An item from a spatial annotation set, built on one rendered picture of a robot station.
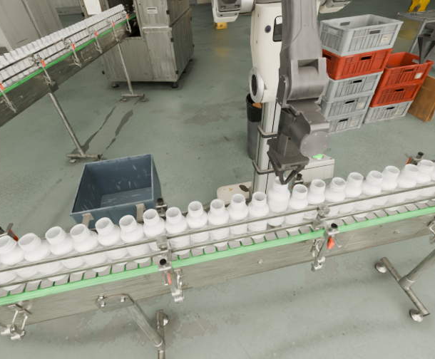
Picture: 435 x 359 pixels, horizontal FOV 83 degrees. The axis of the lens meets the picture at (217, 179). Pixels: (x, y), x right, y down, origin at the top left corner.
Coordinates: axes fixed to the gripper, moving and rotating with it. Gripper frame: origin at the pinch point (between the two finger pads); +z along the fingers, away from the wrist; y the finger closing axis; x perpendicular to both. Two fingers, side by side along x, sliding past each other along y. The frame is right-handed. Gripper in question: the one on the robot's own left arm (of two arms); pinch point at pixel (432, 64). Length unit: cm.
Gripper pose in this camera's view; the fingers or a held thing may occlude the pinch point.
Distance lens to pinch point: 94.7
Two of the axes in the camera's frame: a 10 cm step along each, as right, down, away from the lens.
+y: -2.1, -6.6, 7.2
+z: 0.5, 7.3, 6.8
